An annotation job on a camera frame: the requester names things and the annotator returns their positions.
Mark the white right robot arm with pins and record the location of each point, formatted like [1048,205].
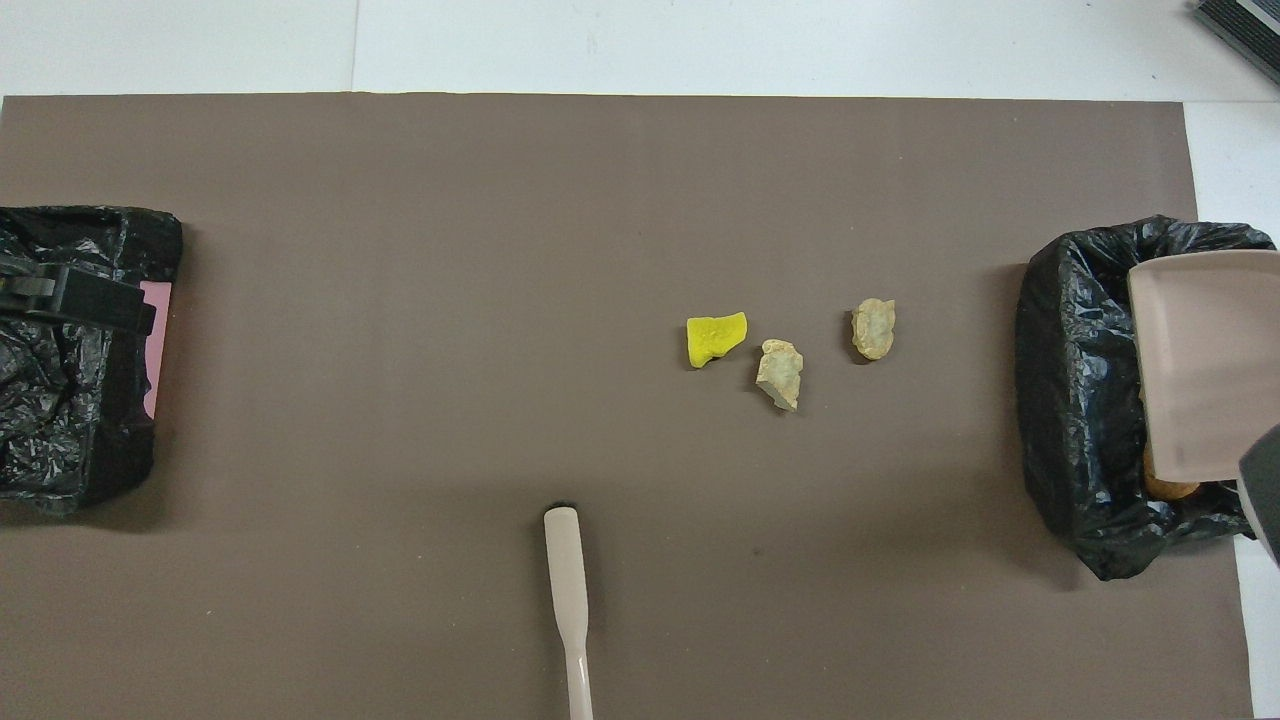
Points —
[1265,490]

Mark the brown cork piece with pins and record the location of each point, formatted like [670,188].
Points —
[1170,488]

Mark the beige hand brush black bristles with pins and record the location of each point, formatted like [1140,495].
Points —
[567,570]

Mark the black bag fully covering bin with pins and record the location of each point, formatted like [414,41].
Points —
[1080,380]

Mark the beige plastic dustpan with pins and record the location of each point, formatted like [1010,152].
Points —
[1210,370]

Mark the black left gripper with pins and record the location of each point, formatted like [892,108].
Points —
[30,285]

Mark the black ribbed device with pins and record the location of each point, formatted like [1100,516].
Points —
[1250,25]

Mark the pink plastic bin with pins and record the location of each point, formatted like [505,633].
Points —
[158,350]

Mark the brown table mat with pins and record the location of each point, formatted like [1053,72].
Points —
[500,200]

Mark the beige foam chunk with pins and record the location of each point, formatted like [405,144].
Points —
[780,372]
[874,328]

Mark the black bag lining pink bin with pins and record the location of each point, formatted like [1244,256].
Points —
[60,420]

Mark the yellow sponge piece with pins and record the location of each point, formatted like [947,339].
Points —
[715,338]

